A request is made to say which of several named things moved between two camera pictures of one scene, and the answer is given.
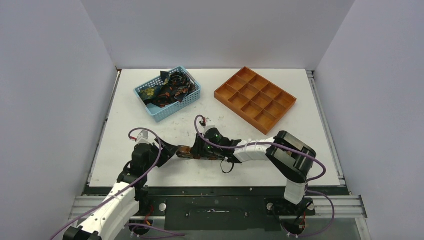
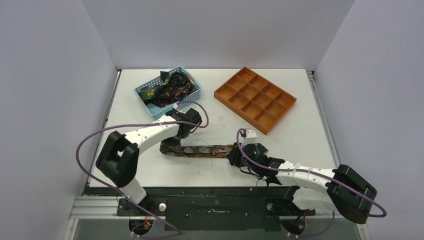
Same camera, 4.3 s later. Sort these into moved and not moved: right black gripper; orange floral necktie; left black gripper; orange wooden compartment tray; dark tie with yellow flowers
Moved: left black gripper; right black gripper; orange floral necktie
Not moved: orange wooden compartment tray; dark tie with yellow flowers
